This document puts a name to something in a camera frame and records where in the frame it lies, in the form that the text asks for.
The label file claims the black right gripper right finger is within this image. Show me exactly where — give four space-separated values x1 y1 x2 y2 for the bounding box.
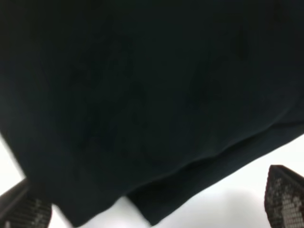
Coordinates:
264 165 304 228

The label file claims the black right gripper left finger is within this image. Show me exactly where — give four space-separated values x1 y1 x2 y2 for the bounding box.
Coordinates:
0 179 52 228

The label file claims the black short sleeve shirt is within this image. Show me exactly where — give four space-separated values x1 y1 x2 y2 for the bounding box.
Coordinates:
0 0 304 227

